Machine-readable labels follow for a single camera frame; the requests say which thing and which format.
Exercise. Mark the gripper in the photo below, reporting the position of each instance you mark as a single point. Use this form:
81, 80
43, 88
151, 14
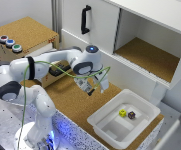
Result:
85, 83

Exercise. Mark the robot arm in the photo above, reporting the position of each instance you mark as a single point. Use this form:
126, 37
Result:
40, 100

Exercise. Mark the yellow block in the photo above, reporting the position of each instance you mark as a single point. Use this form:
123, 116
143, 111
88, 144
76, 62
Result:
122, 112

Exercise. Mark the purple block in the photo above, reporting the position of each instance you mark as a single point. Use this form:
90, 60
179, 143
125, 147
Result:
131, 114

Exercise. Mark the white plastic box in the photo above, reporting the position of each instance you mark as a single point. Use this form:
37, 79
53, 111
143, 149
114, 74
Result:
140, 110

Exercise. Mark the white sliding door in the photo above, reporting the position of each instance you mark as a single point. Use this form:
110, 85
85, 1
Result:
103, 23

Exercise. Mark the green button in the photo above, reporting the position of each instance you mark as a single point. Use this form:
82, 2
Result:
17, 48

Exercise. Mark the wooden drawer box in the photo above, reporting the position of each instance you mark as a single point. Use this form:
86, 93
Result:
26, 33

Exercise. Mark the blue button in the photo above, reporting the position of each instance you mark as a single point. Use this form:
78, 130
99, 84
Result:
10, 42

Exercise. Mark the white cabinet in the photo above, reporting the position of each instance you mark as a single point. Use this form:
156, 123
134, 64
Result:
150, 20

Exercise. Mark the red button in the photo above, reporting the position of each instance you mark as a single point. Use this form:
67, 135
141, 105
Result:
3, 38

